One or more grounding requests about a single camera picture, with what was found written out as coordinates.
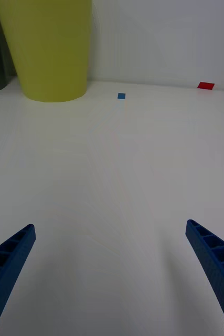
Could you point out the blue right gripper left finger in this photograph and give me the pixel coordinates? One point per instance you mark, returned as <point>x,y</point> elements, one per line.
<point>4,273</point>

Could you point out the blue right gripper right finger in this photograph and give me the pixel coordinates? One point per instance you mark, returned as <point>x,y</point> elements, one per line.
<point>219,265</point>

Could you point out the yellow-green plastic waste bin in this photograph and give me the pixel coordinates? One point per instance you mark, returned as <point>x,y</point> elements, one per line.
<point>51,52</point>

